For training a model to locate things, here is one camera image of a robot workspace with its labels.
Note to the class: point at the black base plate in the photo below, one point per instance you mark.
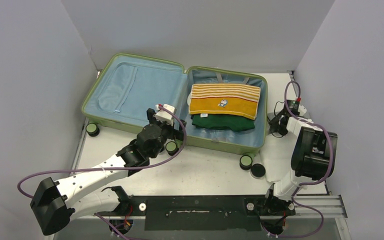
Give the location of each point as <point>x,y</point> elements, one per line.
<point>211,222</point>

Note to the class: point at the grey folded cloth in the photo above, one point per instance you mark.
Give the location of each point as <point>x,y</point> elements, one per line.
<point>305,115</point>

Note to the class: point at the white cloth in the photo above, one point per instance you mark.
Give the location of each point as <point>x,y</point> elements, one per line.
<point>276,154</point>

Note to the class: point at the far left suitcase wheel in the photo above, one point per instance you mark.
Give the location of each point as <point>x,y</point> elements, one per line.
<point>92,129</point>

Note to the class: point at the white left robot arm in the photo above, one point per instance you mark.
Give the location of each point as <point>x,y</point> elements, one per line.
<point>57,202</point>

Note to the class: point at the yellow striped towel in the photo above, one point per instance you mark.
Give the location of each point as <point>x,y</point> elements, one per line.
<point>225,99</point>

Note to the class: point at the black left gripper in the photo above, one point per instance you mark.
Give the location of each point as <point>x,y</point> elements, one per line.
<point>174,134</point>

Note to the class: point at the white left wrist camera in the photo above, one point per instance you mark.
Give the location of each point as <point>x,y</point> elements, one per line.
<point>164,115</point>

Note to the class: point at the middle right suitcase wheel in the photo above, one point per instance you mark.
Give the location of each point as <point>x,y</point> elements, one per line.
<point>171,148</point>

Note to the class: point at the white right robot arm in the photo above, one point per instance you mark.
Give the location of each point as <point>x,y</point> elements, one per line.
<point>314,154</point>

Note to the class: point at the green shirt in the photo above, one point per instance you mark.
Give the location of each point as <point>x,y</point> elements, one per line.
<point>222,122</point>

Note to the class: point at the aluminium frame rail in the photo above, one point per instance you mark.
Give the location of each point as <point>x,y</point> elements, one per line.
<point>305,207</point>

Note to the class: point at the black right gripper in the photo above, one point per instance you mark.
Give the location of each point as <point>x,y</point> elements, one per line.
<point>276,125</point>

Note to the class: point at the green suitcase with blue lining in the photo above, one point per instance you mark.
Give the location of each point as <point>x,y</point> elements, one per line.
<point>130,84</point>

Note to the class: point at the front black suitcase wheel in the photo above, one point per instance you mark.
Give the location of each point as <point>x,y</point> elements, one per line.
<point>257,171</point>

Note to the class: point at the front green suitcase wheel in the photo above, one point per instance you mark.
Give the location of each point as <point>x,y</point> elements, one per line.
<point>245,162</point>

